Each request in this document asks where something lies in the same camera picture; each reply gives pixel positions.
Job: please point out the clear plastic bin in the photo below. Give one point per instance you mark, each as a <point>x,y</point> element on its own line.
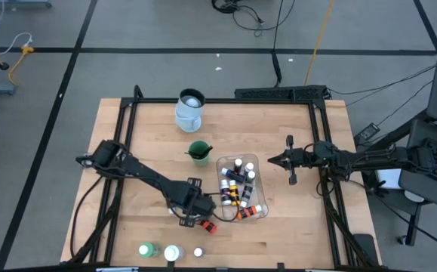
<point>261,196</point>

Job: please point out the green plastic cup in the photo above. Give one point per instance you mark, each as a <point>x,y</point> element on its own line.
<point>203,162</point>

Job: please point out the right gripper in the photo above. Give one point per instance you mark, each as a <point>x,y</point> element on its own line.
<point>301,156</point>

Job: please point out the purple paint bottle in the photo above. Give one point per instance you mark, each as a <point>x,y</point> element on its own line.
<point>199,252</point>
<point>235,175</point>

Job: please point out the yellow paint bottle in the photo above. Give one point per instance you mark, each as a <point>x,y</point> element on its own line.
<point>234,192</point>

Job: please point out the paint brush gold ferrule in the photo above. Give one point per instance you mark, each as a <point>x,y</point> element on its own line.
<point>193,153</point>

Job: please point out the orange paint bottle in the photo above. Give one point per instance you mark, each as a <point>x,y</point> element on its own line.
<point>248,212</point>

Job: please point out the red paint bottle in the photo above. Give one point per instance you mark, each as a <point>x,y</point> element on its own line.
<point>210,226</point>

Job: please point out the black-bristle brush silver ferrule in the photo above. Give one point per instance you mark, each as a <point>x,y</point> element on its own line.
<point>207,151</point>

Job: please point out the black floor disc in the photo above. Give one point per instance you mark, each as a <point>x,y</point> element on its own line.
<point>4,66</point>

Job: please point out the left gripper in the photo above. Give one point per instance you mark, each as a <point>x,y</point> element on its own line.
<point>197,204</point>

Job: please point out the white mug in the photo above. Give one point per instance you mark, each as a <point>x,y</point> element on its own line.
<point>188,117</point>

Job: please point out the dark green paint bottle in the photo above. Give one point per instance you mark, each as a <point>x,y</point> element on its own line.
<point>249,166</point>

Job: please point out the black power strip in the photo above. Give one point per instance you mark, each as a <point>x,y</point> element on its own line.
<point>278,92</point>

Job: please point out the white printed box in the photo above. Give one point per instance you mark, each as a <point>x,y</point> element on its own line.
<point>388,179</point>

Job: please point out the grey paint bottle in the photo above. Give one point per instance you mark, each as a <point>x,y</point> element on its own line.
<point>248,189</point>

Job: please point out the black pad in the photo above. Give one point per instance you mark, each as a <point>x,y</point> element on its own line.
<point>365,247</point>

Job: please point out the silver bracket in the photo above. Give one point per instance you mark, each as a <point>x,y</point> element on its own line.
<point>116,269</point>

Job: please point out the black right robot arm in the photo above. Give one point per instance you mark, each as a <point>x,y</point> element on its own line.
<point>373,156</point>

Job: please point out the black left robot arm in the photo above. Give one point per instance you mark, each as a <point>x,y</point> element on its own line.
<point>142,172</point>

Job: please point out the large green paint bottle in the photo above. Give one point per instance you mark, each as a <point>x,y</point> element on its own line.
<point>145,250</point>

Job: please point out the black aluminium table frame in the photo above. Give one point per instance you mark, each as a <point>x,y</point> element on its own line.
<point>222,101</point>

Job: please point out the black laptop stand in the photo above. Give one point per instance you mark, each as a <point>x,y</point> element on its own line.
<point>413,226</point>

